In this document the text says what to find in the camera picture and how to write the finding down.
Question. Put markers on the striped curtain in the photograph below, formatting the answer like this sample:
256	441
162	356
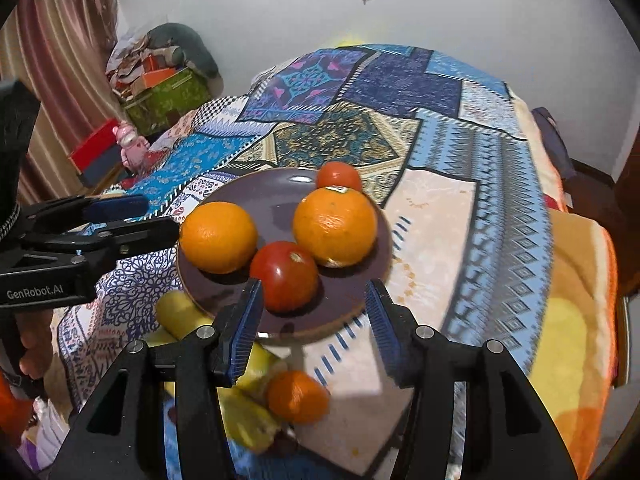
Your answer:
60	60

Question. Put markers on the red box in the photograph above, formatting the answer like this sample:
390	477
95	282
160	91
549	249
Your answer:
92	147

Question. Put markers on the yellow banana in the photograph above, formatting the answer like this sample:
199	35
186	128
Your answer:
177	312
247	417

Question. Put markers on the dark cloth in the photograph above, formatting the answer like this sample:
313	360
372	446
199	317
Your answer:
552	140

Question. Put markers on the patchwork printed blanket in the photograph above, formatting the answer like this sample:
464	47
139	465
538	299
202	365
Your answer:
450	210

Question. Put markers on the small tangerine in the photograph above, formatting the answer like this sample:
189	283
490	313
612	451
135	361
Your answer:
297	396

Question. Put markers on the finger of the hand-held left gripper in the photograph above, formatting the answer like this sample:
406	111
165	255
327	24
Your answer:
117	206
145	237

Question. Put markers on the orange box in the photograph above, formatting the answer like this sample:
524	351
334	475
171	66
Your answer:
152	81

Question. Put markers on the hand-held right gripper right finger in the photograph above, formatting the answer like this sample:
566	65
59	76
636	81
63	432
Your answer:
384	332

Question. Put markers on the plain orange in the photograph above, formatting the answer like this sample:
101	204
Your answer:
218	237

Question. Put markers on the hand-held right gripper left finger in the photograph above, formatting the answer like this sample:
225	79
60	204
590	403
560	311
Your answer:
244	327

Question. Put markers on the large red tomato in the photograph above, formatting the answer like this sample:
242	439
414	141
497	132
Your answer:
285	275

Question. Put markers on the small red tomato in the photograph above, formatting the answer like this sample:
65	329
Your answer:
339	176

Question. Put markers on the person's left hand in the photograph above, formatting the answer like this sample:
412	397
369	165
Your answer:
35	340

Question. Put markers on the green patterned box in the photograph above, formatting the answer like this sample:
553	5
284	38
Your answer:
167	100

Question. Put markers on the orange with sticker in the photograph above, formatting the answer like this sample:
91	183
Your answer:
334	225

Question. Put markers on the purple plate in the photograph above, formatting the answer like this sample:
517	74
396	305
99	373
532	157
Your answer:
280	195

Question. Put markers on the pile of papers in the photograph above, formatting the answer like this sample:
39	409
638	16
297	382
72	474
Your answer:
125	62

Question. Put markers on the grey cushion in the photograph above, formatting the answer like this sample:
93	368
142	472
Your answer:
192	45

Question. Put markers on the orange cloth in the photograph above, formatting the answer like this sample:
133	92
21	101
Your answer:
12	410

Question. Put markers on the pink toy figure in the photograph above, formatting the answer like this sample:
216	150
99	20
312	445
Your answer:
131	147

